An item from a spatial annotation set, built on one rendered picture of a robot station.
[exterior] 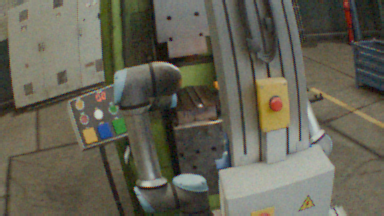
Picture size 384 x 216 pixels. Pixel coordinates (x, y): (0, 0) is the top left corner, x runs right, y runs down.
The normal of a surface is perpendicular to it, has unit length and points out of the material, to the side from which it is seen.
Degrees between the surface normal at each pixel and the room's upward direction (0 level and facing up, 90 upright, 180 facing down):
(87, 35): 90
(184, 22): 90
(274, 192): 90
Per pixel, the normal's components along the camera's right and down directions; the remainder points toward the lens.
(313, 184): 0.07, 0.28
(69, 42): 0.36, 0.22
